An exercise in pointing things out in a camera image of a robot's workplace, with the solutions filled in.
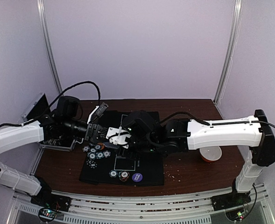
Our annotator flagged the aluminium frame post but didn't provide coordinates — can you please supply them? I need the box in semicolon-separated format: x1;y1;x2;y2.
214;0;243;106
36;0;63;94

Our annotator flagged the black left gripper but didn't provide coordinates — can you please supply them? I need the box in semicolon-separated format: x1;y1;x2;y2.
63;116;106;143

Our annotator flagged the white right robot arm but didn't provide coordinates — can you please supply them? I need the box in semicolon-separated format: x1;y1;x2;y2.
106;110;275;210

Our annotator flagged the orange big blind button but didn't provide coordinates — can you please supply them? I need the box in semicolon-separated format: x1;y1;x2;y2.
94;143;105;151

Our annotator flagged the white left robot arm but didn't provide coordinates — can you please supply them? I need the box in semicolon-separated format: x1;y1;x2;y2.
0;81;108;208

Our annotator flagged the aluminium frame post left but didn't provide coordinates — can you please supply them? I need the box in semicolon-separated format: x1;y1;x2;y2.
36;0;63;94

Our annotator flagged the black poker play mat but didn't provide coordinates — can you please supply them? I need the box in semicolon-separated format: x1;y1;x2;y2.
78;110;165;187

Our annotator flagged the mixed colour chip stack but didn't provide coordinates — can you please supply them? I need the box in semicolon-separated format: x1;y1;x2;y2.
119;171;130;182

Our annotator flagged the aluminium frame post right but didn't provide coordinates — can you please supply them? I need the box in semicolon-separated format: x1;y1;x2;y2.
214;0;243;106

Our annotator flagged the orange white bowl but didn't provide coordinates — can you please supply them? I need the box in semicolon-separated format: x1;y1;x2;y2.
199;147;222;162

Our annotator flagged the purple small blind button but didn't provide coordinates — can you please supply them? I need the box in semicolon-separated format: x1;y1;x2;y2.
132;173;143;182

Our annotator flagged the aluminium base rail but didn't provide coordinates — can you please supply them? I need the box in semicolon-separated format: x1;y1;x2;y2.
5;184;275;224

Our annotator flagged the black hundred chip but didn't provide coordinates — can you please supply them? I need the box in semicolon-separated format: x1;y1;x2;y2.
86;160;97;169

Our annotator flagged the aluminium poker chip case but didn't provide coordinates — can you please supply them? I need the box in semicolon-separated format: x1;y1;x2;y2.
21;92;76;152

